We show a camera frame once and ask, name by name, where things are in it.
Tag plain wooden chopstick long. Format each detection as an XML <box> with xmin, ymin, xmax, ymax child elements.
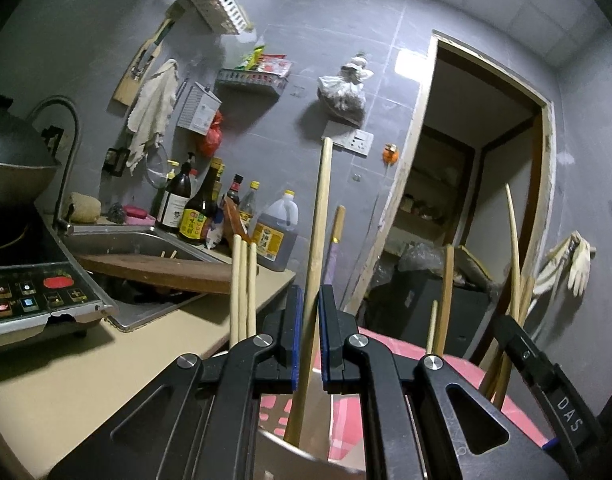
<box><xmin>432</xmin><ymin>244</ymin><xmax>455</xmax><ymax>356</ymax></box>

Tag pink checked tablecloth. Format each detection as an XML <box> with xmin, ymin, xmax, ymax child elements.
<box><xmin>257</xmin><ymin>326</ymin><xmax>554</xmax><ymax>461</ymax></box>

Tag white plastic utensil holder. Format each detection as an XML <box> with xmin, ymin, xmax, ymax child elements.
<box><xmin>254</xmin><ymin>356</ymin><xmax>367</xmax><ymax>479</ymax></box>

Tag black cabinet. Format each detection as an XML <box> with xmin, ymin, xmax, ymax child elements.
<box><xmin>358</xmin><ymin>271</ymin><xmax>489</xmax><ymax>358</ymax></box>

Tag steel sink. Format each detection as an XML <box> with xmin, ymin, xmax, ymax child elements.
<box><xmin>62</xmin><ymin>226</ymin><xmax>231</xmax><ymax>333</ymax></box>

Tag wooden cutting board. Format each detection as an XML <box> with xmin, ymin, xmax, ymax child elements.
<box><xmin>75</xmin><ymin>254</ymin><xmax>231</xmax><ymax>295</ymax></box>

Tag white rubber gloves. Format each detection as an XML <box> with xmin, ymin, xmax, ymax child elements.
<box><xmin>532</xmin><ymin>231</ymin><xmax>596</xmax><ymax>297</ymax></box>

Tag dark soy sauce bottle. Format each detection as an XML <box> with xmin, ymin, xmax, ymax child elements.
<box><xmin>178</xmin><ymin>157</ymin><xmax>222</xmax><ymax>245</ymax></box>

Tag large oil jug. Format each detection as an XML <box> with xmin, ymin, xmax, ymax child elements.
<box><xmin>251</xmin><ymin>190</ymin><xmax>299</xmax><ymax>272</ymax></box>

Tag induction cooker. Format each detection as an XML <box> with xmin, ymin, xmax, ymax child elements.
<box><xmin>0</xmin><ymin>205</ymin><xmax>118</xmax><ymax>352</ymax></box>

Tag dark vinegar bottle white label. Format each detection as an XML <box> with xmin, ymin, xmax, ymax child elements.
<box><xmin>155</xmin><ymin>152</ymin><xmax>194</xmax><ymax>232</ymax></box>

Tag hanging cloth towel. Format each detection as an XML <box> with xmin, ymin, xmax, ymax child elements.
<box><xmin>126</xmin><ymin>58</ymin><xmax>179</xmax><ymax>174</ymax></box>

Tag black wok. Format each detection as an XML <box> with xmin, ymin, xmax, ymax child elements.
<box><xmin>0</xmin><ymin>94</ymin><xmax>60</xmax><ymax>206</ymax></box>

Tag hanging plastic bag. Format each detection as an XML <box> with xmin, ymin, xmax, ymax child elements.
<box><xmin>318</xmin><ymin>51</ymin><xmax>374</xmax><ymax>128</ymax></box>

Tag orange wall hook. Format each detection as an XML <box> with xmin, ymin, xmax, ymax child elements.
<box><xmin>382</xmin><ymin>143</ymin><xmax>399</xmax><ymax>166</ymax></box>

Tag wall power socket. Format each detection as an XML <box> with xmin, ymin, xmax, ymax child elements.
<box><xmin>332</xmin><ymin>129</ymin><xmax>374</xmax><ymax>157</ymax></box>

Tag wire wall shelf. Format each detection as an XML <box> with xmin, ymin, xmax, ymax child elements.
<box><xmin>216</xmin><ymin>53</ymin><xmax>293</xmax><ymax>98</ymax></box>

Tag white wall basket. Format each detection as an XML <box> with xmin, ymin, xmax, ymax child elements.
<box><xmin>187</xmin><ymin>0</ymin><xmax>251</xmax><ymax>35</ymax></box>

